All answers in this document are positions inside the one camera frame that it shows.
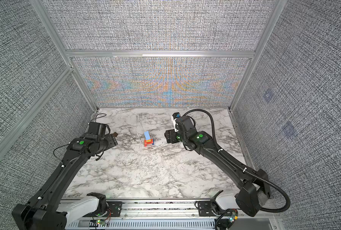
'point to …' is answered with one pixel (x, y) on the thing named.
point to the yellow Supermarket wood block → (149, 140)
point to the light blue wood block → (147, 135)
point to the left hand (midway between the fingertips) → (111, 141)
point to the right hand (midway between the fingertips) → (170, 131)
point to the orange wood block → (152, 141)
